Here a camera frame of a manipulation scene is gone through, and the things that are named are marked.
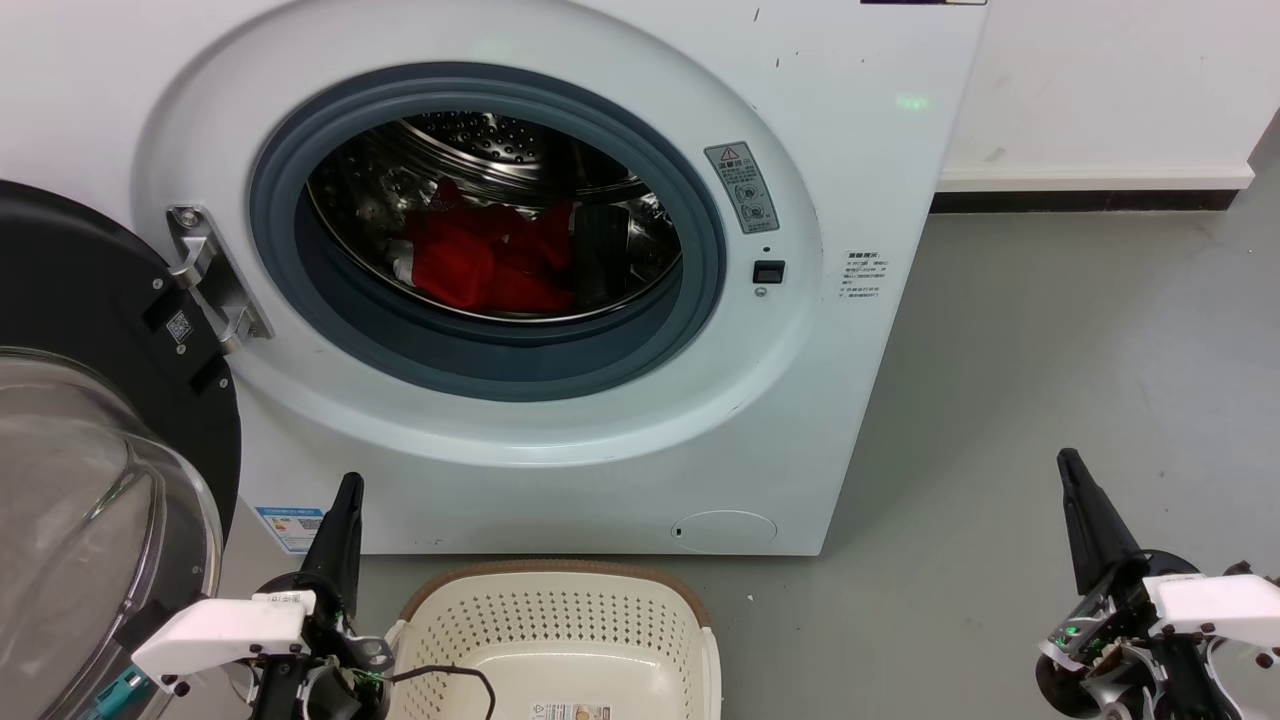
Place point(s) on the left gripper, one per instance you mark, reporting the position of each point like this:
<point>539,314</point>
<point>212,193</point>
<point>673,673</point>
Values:
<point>340,670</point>

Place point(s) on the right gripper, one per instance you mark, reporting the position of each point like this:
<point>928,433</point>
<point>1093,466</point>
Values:
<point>1110,650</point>

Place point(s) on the red garment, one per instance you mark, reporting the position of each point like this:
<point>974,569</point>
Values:
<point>455,265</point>

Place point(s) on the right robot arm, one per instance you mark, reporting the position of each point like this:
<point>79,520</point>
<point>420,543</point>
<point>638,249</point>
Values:
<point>1250,572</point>

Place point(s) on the cream perforated laundry basket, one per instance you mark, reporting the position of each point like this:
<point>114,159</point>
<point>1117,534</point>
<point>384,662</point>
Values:
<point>560,620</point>

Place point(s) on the printed sticker label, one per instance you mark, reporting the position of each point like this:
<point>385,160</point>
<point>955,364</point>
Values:
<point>570,712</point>

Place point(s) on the silver metal door hinge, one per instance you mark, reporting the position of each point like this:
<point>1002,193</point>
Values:
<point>215,275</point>

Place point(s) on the black-rimmed glass washer door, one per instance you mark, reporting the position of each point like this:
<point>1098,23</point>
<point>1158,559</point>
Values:
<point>80,290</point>

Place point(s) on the stainless steel washer drum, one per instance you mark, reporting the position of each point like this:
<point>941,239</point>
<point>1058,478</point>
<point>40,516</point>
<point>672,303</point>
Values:
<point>480,135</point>

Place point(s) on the blue and white energy label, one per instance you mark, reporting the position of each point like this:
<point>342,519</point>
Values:
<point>290,528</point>

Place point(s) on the grey rubber door gasket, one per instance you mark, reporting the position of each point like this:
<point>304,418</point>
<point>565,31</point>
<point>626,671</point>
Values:
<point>480,360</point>

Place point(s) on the white front-load washing machine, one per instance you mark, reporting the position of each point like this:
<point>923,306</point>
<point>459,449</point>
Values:
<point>850,400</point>

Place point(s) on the QR code sticker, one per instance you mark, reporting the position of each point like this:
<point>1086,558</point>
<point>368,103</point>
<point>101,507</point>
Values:
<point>179,327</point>

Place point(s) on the black baseboard strip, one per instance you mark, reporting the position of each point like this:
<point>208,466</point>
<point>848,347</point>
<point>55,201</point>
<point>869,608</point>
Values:
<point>1085,201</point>

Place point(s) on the oval filter access cover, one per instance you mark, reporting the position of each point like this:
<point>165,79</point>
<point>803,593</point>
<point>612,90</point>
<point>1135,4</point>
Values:
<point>724,531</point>

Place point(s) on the black door latch socket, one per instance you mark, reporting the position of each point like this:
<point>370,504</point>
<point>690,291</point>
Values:
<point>768,272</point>

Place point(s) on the grey warning sticker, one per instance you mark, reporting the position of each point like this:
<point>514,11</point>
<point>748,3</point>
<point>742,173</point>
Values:
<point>742,190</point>

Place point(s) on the black control panel strip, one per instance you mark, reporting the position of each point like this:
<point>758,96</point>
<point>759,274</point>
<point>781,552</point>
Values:
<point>920,2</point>

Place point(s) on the white right wrist camera cover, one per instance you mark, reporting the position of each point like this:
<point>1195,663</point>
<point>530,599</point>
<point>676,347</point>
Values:
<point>1220,605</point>

